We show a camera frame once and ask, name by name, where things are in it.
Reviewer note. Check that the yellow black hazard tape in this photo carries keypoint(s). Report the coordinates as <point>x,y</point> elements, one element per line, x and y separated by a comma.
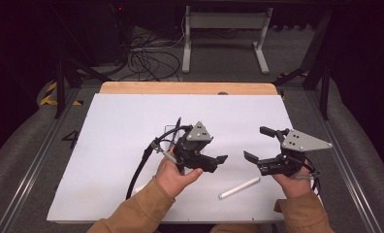
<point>49,97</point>

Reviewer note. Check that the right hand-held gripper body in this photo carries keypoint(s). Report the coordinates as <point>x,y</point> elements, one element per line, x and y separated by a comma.
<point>304,141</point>

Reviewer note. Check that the aluminium floor rail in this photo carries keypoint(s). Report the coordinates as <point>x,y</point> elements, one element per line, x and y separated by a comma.
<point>342,161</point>
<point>35,165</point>

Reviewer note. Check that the long white pen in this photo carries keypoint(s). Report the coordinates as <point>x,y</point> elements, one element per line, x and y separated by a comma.
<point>238,188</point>

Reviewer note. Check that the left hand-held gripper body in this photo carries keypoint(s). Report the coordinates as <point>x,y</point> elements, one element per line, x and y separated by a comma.
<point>198,134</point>

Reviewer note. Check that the black equipment case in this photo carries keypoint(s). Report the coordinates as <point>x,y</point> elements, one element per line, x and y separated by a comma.
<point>109,32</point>

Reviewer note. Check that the person's left hand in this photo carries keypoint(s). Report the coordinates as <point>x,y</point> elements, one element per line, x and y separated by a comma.
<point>170,176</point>

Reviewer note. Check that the white metal stand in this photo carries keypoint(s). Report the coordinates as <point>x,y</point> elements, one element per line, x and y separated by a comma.
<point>225,20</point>

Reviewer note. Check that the black metal stand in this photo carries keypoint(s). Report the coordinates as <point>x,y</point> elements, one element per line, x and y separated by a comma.
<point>324,87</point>
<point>60,84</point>

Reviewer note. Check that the person's right leg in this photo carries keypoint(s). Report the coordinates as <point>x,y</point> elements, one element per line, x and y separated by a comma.
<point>241,229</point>

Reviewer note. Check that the person's right hand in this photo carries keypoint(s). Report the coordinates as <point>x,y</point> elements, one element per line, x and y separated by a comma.
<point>295,184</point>

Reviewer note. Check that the white table cover sheet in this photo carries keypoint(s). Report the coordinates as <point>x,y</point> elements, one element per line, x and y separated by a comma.
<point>115,129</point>

